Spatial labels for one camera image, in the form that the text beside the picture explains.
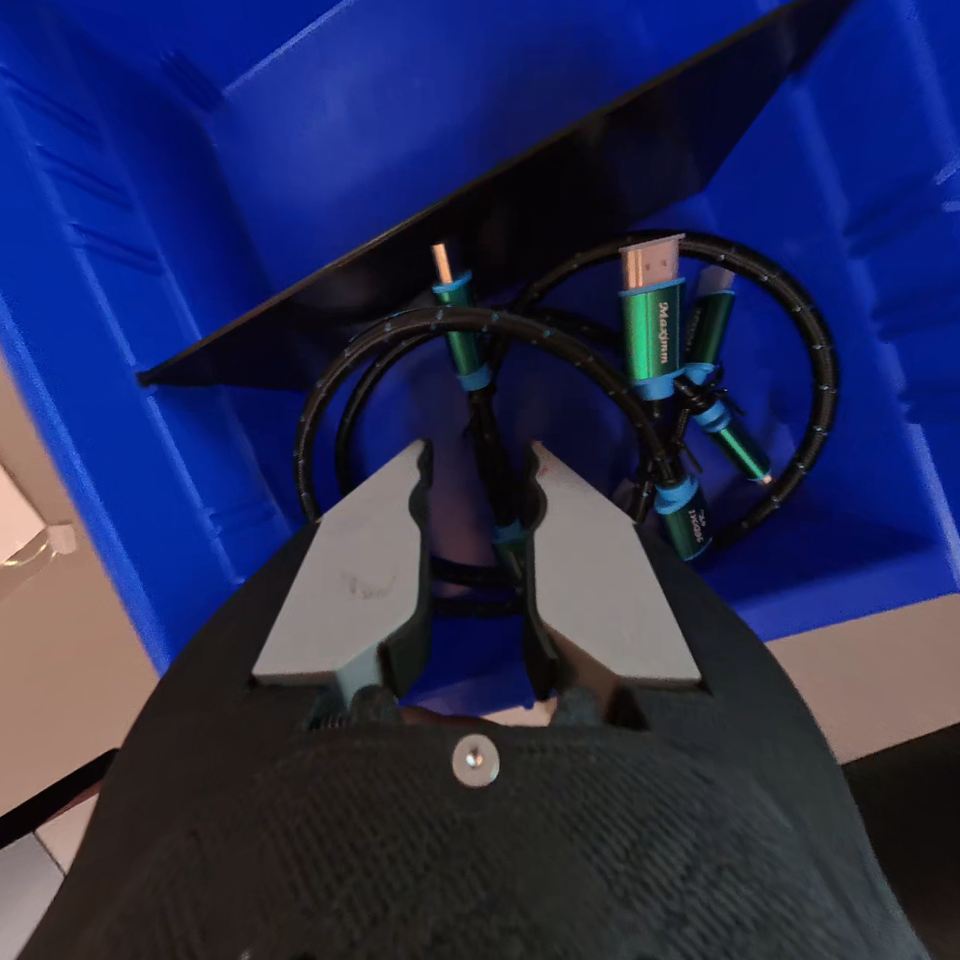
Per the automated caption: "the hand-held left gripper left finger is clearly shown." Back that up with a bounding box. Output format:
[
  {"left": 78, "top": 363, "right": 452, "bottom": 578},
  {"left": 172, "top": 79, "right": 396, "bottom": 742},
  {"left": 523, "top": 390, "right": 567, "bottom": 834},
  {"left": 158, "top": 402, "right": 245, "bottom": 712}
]
[{"left": 251, "top": 438, "right": 436, "bottom": 702}]

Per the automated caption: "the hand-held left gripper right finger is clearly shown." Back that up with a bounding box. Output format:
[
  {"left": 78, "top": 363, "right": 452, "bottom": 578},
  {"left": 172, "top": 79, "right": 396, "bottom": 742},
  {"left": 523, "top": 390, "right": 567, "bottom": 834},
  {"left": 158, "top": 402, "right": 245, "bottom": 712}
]
[{"left": 521, "top": 438, "right": 705, "bottom": 702}]

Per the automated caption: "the blue plastic bin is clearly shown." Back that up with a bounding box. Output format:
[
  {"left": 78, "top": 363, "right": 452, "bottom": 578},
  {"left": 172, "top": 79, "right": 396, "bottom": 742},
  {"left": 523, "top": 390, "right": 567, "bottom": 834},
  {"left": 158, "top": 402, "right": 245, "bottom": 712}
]
[{"left": 0, "top": 0, "right": 960, "bottom": 676}]

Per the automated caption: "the black bin divider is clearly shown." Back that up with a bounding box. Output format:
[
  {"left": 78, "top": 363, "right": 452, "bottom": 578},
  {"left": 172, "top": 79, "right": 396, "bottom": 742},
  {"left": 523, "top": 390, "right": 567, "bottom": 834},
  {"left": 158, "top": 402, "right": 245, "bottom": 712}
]
[{"left": 135, "top": 0, "right": 856, "bottom": 391}]

